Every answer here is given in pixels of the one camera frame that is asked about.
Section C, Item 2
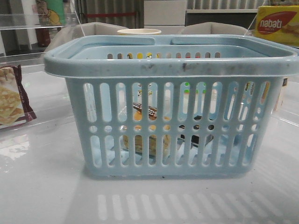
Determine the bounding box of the black tissue pack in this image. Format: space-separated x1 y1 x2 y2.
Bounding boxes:
178 115 214 147

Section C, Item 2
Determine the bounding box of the light blue plastic basket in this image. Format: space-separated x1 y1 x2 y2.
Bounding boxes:
44 35 299 177

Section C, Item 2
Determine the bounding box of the cream paper cup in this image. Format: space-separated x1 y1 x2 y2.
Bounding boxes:
117 28 162 35

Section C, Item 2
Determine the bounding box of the grey armchair right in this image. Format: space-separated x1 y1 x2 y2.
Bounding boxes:
178 22 248 35

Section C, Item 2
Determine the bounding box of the grey armchair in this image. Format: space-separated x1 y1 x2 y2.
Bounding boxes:
178 22 248 35
45 22 128 52

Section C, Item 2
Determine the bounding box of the white cabinet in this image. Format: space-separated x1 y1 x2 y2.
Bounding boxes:
143 0 187 26

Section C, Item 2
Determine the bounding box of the grey armchair left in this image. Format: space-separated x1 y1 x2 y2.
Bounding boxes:
45 22 128 52

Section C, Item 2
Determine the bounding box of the maroon cracker package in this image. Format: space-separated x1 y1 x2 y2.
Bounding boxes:
0 65 36 129

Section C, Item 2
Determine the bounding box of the yellow nabati wafer box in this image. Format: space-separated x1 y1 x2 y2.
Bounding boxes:
254 5 299 47

